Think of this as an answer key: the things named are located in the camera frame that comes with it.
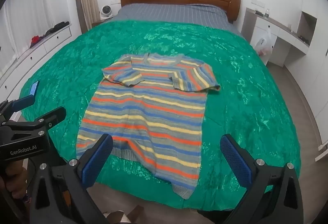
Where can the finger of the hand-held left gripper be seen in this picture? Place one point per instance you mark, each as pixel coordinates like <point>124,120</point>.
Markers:
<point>23,102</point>
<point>51,114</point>

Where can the white drawer cabinet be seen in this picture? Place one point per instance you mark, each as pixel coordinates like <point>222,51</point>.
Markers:
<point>30,60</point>

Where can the white plastic bag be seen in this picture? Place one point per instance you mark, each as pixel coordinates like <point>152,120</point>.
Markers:
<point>264,43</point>

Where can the white desk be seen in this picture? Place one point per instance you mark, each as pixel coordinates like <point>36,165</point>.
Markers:
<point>278,31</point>

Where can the grey striped bed sheet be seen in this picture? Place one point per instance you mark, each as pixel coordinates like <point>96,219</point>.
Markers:
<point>169,12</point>

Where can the green crinkled blanket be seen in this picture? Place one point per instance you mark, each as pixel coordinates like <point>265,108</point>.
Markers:
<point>230,72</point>

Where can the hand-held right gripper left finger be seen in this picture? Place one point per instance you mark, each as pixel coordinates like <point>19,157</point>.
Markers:
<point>97,162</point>

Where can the small bottle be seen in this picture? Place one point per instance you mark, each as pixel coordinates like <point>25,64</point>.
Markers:
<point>267,13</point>

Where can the striped knit sweater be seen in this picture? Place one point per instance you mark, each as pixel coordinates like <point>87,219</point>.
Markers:
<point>148,116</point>

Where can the small white fan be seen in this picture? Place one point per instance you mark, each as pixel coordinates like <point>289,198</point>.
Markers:
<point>105,11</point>

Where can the smartphone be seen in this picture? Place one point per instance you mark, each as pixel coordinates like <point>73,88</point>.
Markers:
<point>34,88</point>

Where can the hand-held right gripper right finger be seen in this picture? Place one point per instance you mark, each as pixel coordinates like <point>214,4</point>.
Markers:
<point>237,160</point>

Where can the person's left hand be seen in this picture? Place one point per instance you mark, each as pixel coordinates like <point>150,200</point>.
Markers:
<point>16,175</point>

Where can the red cloth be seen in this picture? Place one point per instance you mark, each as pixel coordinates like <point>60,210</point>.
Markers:
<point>35,40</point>

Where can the white wardrobe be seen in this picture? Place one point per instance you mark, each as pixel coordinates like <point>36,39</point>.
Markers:
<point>317,72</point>

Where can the black clothes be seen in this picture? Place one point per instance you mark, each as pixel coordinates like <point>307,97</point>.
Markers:
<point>57,27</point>

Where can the white sheer curtain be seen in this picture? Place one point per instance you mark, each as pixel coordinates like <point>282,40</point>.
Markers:
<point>28,16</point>

